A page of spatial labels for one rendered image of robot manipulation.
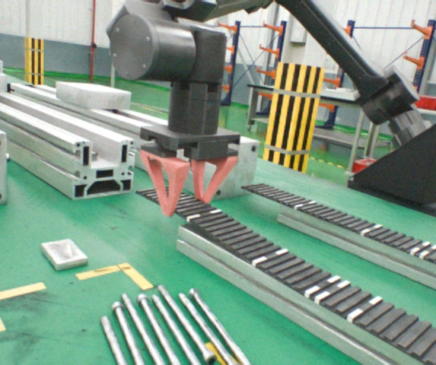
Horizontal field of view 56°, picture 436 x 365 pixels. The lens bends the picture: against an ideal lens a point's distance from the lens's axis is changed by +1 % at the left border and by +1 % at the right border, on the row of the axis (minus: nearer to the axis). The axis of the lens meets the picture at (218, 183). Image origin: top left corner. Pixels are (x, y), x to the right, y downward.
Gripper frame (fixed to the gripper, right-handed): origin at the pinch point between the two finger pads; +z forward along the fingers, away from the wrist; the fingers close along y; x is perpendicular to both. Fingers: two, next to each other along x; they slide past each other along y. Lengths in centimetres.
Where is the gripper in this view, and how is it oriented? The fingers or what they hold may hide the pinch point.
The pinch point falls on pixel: (185, 204)
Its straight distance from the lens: 49.5
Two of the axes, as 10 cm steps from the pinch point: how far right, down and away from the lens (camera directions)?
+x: 6.9, 2.8, -6.7
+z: -1.1, 9.5, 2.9
